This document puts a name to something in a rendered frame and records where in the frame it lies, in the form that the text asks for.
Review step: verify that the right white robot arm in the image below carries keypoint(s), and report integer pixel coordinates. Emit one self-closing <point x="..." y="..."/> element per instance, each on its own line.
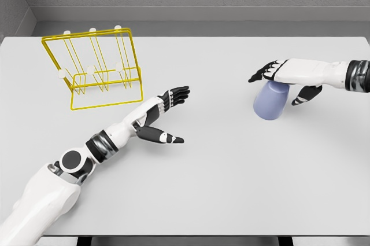
<point x="344" y="73"/>

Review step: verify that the light blue cup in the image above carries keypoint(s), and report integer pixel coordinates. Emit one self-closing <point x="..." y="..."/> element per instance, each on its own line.
<point x="270" y="102"/>

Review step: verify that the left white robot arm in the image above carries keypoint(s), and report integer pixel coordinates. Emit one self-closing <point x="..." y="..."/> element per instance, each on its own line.
<point x="57" y="182"/>

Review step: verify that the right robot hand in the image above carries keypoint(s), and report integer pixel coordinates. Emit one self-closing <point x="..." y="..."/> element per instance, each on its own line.
<point x="292" y="71"/>

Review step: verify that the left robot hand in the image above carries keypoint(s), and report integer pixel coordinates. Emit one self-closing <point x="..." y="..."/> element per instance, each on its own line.
<point x="150" y="113"/>

